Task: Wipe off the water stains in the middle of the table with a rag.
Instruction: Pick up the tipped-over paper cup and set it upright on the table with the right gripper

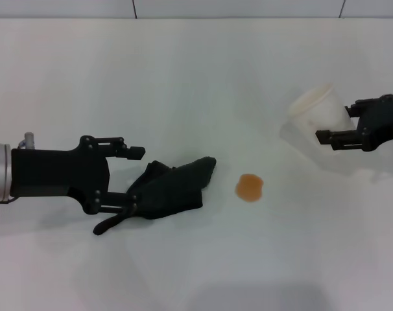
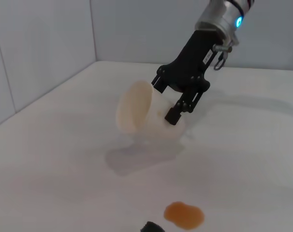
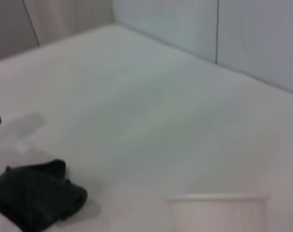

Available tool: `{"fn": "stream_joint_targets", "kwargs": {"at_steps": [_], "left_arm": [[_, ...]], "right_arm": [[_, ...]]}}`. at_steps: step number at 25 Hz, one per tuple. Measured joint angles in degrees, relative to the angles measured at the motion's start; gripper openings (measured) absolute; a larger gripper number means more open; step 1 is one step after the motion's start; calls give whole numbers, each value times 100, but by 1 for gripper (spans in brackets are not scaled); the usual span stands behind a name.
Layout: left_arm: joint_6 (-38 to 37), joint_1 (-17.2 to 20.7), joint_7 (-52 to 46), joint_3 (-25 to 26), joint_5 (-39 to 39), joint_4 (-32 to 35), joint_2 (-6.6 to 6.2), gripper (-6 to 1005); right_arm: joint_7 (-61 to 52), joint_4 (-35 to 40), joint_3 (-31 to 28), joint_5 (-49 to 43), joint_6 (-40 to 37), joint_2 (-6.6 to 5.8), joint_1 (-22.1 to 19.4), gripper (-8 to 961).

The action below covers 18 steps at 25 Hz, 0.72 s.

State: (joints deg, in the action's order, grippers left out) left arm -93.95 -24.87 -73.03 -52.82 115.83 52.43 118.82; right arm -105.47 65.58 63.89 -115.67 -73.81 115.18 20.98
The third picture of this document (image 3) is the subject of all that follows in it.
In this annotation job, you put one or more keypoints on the dark cloth rag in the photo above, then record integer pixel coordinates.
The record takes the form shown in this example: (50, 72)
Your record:
(35, 195)

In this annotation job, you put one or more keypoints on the white paper cup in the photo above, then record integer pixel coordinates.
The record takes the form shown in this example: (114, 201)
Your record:
(216, 215)

